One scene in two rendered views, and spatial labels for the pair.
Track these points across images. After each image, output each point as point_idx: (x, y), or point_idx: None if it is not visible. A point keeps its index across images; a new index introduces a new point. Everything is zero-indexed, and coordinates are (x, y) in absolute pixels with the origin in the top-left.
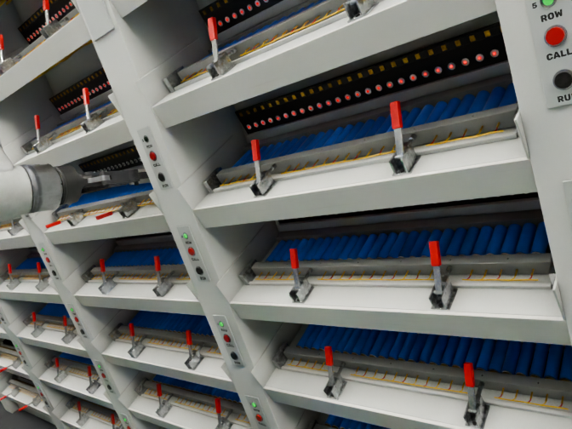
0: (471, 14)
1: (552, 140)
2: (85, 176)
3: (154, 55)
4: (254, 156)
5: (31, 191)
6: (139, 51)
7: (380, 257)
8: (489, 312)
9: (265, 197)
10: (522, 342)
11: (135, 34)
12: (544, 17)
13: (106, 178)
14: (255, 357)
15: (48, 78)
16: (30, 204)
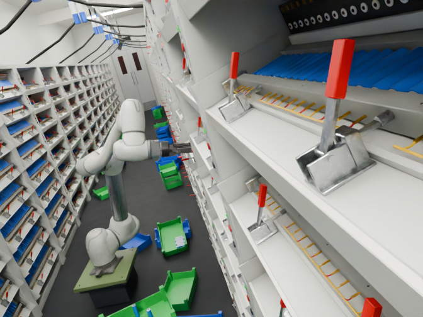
0: None
1: (238, 259)
2: (171, 148)
3: (195, 111)
4: (211, 177)
5: (147, 153)
6: (187, 109)
7: None
8: (246, 296)
9: (210, 196)
10: None
11: (187, 102)
12: (228, 219)
13: (178, 151)
14: (222, 244)
15: None
16: (147, 158)
